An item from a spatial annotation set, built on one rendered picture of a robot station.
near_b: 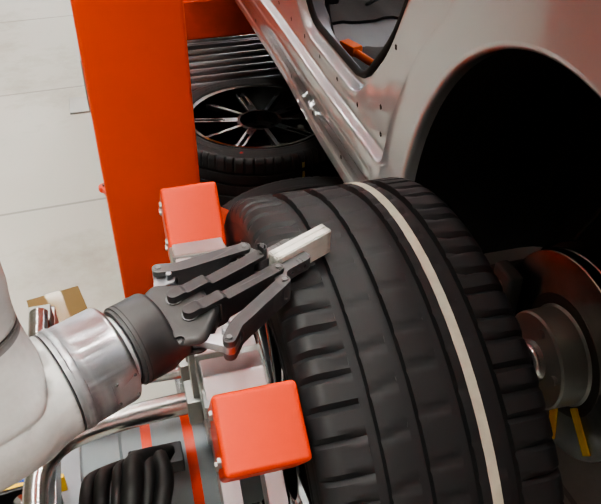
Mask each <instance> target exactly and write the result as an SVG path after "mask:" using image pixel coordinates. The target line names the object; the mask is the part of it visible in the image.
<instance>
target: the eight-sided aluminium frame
mask: <svg viewBox="0 0 601 504"><path fill-rule="evenodd" d="M226 247H227V246H226V245H225V244H224V242H223V240H222V238H221V237H219V238H212V239H206V240H200V241H193V242H187V243H180V244H174V245H172V247H170V248H169V253H170V259H171V260H170V263H176V262H180V261H183V260H186V259H189V258H193V257H196V256H199V255H203V254H206V253H209V252H212V251H216V250H219V249H222V248H226ZM194 357H195V372H196V377H197V382H198V388H199V393H200V398H201V403H202V409H203V414H204V419H205V420H206V419H207V418H208V408H209V405H210V401H211V398H212V397H213V396H214V395H217V394H222V393H227V392H232V391H237V390H242V389H247V388H252V387H257V386H262V385H267V384H270V383H269V378H268V374H267V370H266V366H265V362H264V358H263V354H262V350H261V345H260V344H256V341H255V338H254V335H252V336H251V337H250V338H249V339H248V340H247V341H246V342H245V343H244V344H243V346H242V348H241V350H240V352H239V354H238V356H237V358H236V359H235V360H233V361H227V360H226V359H225V358H224V353H222V352H218V351H217V352H215V351H214V350H210V349H207V350H206V351H205V352H203V353H201V354H195V355H194ZM209 434H210V439H211V445H212V451H213V457H214V462H216V458H215V452H214V447H213V441H212V436H211V430H210V428H209ZM216 475H217V481H218V487H219V492H220V498H221V504H243V498H242V492H241V486H240V481H239V480H236V481H232V482H227V483H222V482H221V481H220V479H219V474H218V472H216ZM260 479H261V484H262V490H263V496H264V501H265V504H289V502H288V496H287V491H286V485H285V480H284V474H283V470H280V471H276V472H271V473H267V474H263V475H260Z"/></svg>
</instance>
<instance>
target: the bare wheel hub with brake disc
mask: <svg viewBox="0 0 601 504"><path fill-rule="evenodd" d="M517 270H518V271H519V273H520V274H521V275H522V276H523V277H524V278H525V280H526V281H527V282H528V287H527V291H526V296H525V300H524V304H523V308H522V311H520V312H519V313H517V315H516V316H515V318H517V321H518V323H519V326H520V328H521V331H522V338H523V339H524V340H526V339H531V340H533V341H535V342H536V344H537V345H538V346H539V348H540V350H541V352H542V354H543V357H544V361H545V375H544V378H543V379H542V380H541V381H539V388H540V389H541V390H542V393H543V396H544V400H545V404H546V408H545V410H546V412H547V414H548V415H549V411H550V410H552V409H557V408H558V412H557V423H556V433H555V439H553V441H554V443H555V444H556V445H557V446H558V447H560V448H561V449H562V450H563V451H565V452H566V453H567V454H569V455H570V456H572V457H574V458H576V459H578V460H581V461H584V462H590V463H596V462H601V266H600V265H598V264H597V263H596V262H595V261H594V260H593V259H591V258H590V257H589V256H587V255H585V254H584V253H582V252H580V251H578V250H575V249H572V248H568V247H554V248H549V249H543V250H538V251H535V252H533V253H531V254H529V255H528V256H527V257H526V258H524V259H523V261H522V262H521V263H520V264H519V266H518V267H517ZM570 408H578V412H579V416H580V419H581V423H582V427H583V430H584V434H585V437H586V441H587V445H588V448H589V452H590V456H582V452H581V448H580V445H579V441H578V437H577V434H576V430H575V426H574V423H573V419H572V415H571V412H570Z"/></svg>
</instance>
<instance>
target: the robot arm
mask: <svg viewBox="0 0 601 504"><path fill-rule="evenodd" d="M330 237H331V230H330V229H328V228H327V227H326V226H324V225H323V224H320V225H318V226H316V227H315V228H313V229H311V230H309V231H307V232H305V233H303V234H301V235H299V236H298V237H296V238H294V239H292V240H289V239H284V240H282V241H280V242H279V243H276V244H274V245H272V246H270V247H268V248H267V245H266V244H264V243H257V250H255V249H253V248H251V247H250V244H249V243H247V242H242V243H239V244H236V245H232V246H229V247H226V248H222V249H219V250H216V251H212V252H209V253H206V254H203V255H199V256H196V257H193V258H189V259H186V260H183V261H180V262H176V263H162V264H155V265H153V266H152V274H153V281H154V286H153V287H152V288H150V289H149V290H148V291H147V292H146V293H145V295H144V294H140V293H137V294H133V295H131V296H129V297H127V298H125V299H123V300H122V301H120V302H118V303H116V304H114V305H112V306H110V307H108V308H106V309H105V310H104V312H103V313H102V312H100V311H99V310H97V309H94V308H88V309H86V310H84V311H82V312H80V313H78V314H76V315H74V316H72V317H70V318H68V319H66V320H64V321H62V322H60V323H58V324H56V325H54V326H52V327H50V328H48V329H43V330H41V331H39V332H38V333H37V334H36V335H34V336H31V337H28V335H27V334H26V332H25V331H24V329H23V327H22V325H21V324H20V322H19V320H18V317H17V315H16V313H15V310H14V308H13V305H12V302H11V299H10V295H9V290H8V284H7V279H6V276H5V273H4V271H3V268H2V265H1V262H0V492H2V491H3V490H5V489H7V488H9V487H11V486H12V485H14V484H16V483H18V482H19V481H21V480H22V479H24V478H26V477H27V476H29V475H30V474H32V473H34V472H35V471H37V470H38V469H40V468H41V467H42V466H44V465H45V464H46V463H48V462H49V461H51V460H52V459H53V458H55V457H56V456H57V455H58V454H59V453H60V451H61V450H62V449H63V448H64V447H65V446H66V445H67V444H68V443H70V442H71V441H72V440H73V439H74V438H75V437H77V436H78V435H80V434H81V433H83V432H84V431H85V430H87V429H89V428H90V429H91V428H93V427H95V426H96V425H97V424H98V423H99V422H101V421H102V420H104V419H106V418H107V417H109V416H111V415H113V414H114V413H116V412H118V411H119V410H121V409H123V408H124V407H126V406H128V405H130V404H131V403H133V402H135V401H136V400H138V399H139V398H140V396H141V393H142V384H144V385H147V384H149V383H151V382H152V381H154V380H156V379H158V378H159V377H161V376H163V375H164V374H166V373H168V372H170V371H171V370H173V369H175V368H176V367H177V366H178V365H179V363H180V362H181V361H182V360H183V359H184V358H186V357H187V356H190V355H195V354H201V353H203V352H205V351H206V350H207V349H210V350H214V351H218V352H222V353H224V358H225V359H226V360H227V361H233V360H235V359H236V358H237V356H238V354H239V352H240V350H241V348H242V346H243V344H244V343H245V342H246V341H247V340H248V339H249V338H250V337H251V336H252V335H253V334H254V333H255V332H256V331H257V330H258V329H259V328H261V327H262V326H263V325H264V324H265V323H266V322H267V321H268V320H269V319H270V318H271V317H272V316H273V315H274V314H275V313H276V312H278V311H279V310H280V309H281V308H282V307H283V306H284V305H285V304H286V303H287V302H288V301H289V300H290V294H291V279H292V278H294V277H295V276H297V275H299V274H301V273H303V272H304V271H306V270H308V268H309V267H310V263H311V262H313V261H315V260H316V259H318V258H320V257H322V256H324V255H325V254H327V253H329V252H330ZM236 256H239V259H237V258H236ZM240 311H241V312H240ZM238 312H240V313H238ZM237 313H238V314H237ZM235 314H237V315H236V316H235V317H234V318H233V319H232V320H231V322H230V323H229V325H228V326H227V325H224V324H226V323H227V322H228V320H229V318H230V317H231V316H233V315H235ZM222 325H223V326H222ZM220 326H222V327H221V330H220V331H219V332H217V333H215V332H216V330H217V328H219V327H220Z"/></svg>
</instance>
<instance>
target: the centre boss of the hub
mask: <svg viewBox="0 0 601 504"><path fill-rule="evenodd" d="M525 341H526V344H527V347H528V349H529V352H530V355H531V359H532V365H533V366H534V367H535V370H536V373H537V376H538V379H539V381H541V380H542V379H543V378H544V375H545V361H544V357H543V354H542V352H541V350H540V348H539V346H538V345H537V344H536V342H535V341H533V340H531V339H526V340H525Z"/></svg>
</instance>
